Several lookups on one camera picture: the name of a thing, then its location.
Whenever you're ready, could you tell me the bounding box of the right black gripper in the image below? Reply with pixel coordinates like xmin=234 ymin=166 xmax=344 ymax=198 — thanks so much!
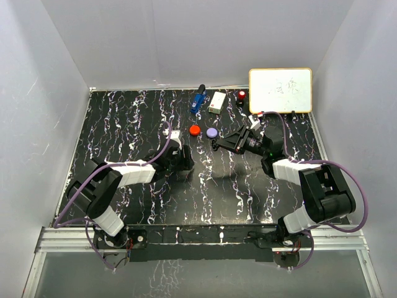
xmin=217 ymin=125 xmax=269 ymax=158

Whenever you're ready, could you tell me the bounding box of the orange earbud charging case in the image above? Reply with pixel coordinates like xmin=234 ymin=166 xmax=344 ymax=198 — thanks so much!
xmin=189 ymin=125 xmax=201 ymax=136

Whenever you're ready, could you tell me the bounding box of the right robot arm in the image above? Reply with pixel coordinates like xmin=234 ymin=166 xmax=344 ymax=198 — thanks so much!
xmin=212 ymin=126 xmax=356 ymax=246

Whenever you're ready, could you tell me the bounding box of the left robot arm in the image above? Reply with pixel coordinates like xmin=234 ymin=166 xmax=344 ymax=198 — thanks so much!
xmin=74 ymin=140 xmax=194 ymax=248

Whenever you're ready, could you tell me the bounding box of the white rectangular box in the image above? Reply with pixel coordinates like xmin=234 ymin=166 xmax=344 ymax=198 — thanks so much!
xmin=208 ymin=91 xmax=226 ymax=114

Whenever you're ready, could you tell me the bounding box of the red emergency stop button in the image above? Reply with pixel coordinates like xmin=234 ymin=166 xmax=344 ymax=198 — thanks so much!
xmin=236 ymin=90 xmax=246 ymax=106

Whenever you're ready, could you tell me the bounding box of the blue black stapler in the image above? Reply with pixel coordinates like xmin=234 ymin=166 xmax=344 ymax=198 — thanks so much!
xmin=190 ymin=84 xmax=207 ymax=114

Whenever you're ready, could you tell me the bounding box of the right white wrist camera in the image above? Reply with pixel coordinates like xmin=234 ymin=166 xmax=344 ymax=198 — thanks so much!
xmin=248 ymin=112 xmax=263 ymax=131

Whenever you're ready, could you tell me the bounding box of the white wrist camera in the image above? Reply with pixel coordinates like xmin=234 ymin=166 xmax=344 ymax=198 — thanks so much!
xmin=163 ymin=129 xmax=182 ymax=148
xmin=248 ymin=112 xmax=263 ymax=131

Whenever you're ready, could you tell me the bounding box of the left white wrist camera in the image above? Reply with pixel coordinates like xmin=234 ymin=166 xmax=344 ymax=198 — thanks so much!
xmin=163 ymin=129 xmax=182 ymax=148

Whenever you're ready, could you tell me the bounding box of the white whiteboard wooden frame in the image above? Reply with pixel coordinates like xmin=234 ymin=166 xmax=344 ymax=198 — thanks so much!
xmin=249 ymin=68 xmax=313 ymax=114

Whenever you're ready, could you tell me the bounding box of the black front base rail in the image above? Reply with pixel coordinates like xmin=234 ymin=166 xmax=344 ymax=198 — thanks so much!
xmin=94 ymin=223 xmax=311 ymax=263

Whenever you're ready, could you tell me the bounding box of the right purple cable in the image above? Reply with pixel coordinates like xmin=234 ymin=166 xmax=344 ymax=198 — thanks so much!
xmin=257 ymin=111 xmax=370 ymax=274

